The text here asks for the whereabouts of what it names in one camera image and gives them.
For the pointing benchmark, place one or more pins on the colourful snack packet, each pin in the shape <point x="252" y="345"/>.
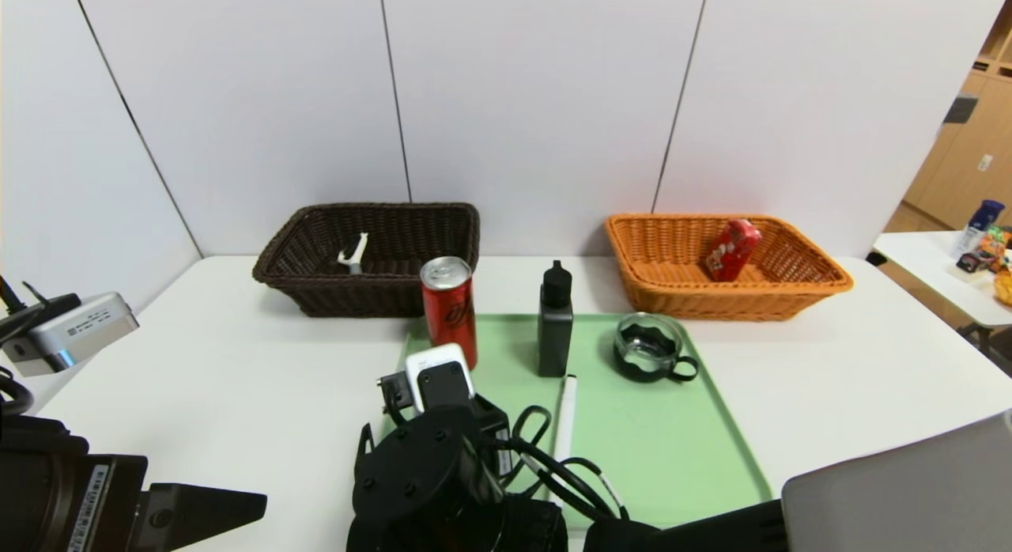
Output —
<point x="995" y="242"/>

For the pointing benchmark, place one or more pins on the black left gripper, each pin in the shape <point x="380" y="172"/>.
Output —
<point x="107" y="500"/>

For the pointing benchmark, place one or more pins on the orange food item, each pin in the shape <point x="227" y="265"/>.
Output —
<point x="1006" y="287"/>

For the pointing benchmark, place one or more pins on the dark brown wicker basket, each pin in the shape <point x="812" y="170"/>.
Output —
<point x="395" y="291"/>

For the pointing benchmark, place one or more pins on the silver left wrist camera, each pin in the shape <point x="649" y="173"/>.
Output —
<point x="79" y="334"/>

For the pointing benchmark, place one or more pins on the small white cabinet switch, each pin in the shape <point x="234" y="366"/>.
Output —
<point x="985" y="163"/>

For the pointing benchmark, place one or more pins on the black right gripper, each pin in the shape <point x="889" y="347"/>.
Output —
<point x="492" y="425"/>

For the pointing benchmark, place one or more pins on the clear bottle blue cap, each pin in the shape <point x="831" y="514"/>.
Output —
<point x="980" y="220"/>

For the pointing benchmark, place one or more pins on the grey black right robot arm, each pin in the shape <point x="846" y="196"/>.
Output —
<point x="909" y="497"/>

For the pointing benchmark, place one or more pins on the dark grey cabinet plate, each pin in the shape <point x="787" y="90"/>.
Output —
<point x="959" y="110"/>

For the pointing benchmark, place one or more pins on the white marker black cap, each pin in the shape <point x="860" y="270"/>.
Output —
<point x="564" y="417"/>

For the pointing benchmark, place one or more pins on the black squeeze bottle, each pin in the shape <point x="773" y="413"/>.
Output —
<point x="555" y="338"/>

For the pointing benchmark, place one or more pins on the red soda can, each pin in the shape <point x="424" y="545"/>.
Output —
<point x="449" y="315"/>

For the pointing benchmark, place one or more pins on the glass cup black holder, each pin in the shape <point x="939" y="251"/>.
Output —
<point x="644" y="350"/>

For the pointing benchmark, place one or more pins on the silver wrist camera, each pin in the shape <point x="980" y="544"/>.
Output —
<point x="431" y="358"/>
<point x="79" y="334"/>

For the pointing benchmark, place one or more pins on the orange wicker basket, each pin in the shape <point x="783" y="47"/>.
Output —
<point x="672" y="299"/>

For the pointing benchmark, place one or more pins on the light green plastic tray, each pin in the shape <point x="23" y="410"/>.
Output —
<point x="672" y="441"/>

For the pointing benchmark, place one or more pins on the red cartoon milk carton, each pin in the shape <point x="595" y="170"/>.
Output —
<point x="731" y="251"/>

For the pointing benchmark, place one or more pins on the small dark box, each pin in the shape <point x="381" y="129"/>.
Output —
<point x="974" y="262"/>

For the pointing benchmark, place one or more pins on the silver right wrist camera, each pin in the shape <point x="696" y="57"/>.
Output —
<point x="431" y="358"/>

